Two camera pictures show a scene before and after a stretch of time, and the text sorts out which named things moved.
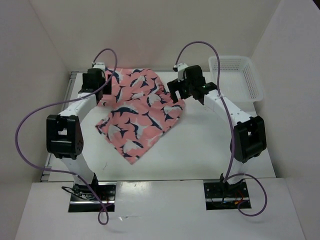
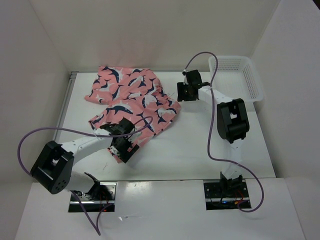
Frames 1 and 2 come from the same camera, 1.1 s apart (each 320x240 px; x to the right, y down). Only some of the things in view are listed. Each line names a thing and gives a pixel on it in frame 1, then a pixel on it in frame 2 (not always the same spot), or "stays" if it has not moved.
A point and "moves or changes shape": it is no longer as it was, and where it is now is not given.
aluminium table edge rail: (72, 77) stays
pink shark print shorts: (137, 112) moves or changes shape
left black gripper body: (107, 90) -> (125, 154)
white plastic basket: (239, 82) stays
